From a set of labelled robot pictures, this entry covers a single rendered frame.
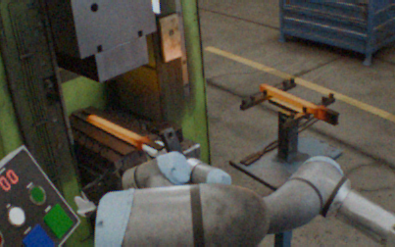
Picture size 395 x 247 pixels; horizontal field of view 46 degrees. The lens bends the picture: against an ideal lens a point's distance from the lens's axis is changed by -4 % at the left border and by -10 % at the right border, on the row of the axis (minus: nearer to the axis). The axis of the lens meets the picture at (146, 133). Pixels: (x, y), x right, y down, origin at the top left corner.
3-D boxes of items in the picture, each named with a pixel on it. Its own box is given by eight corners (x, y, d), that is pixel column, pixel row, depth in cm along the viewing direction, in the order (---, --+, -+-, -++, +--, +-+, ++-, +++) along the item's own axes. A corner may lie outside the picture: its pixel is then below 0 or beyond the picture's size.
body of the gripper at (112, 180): (94, 174, 124) (126, 160, 117) (113, 201, 126) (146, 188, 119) (78, 191, 118) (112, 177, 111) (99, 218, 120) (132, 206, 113)
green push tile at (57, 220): (74, 222, 138) (58, 203, 136) (60, 238, 132) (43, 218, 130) (70, 223, 139) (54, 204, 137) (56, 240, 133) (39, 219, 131)
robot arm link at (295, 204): (307, 242, 105) (175, 254, 144) (327, 216, 112) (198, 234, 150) (287, 200, 104) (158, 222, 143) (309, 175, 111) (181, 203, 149)
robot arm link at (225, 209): (285, 173, 59) (244, 181, 108) (199, 182, 60) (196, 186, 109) (292, 265, 58) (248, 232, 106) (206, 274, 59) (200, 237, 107)
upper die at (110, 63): (149, 62, 160) (145, 35, 155) (99, 82, 149) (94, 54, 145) (79, 42, 189) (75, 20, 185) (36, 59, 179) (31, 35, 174)
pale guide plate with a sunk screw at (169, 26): (182, 56, 186) (177, 14, 178) (165, 63, 181) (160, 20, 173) (178, 54, 187) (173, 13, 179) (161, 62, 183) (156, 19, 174)
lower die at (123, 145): (161, 154, 177) (158, 133, 173) (117, 178, 166) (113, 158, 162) (94, 122, 206) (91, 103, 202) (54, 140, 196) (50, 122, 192)
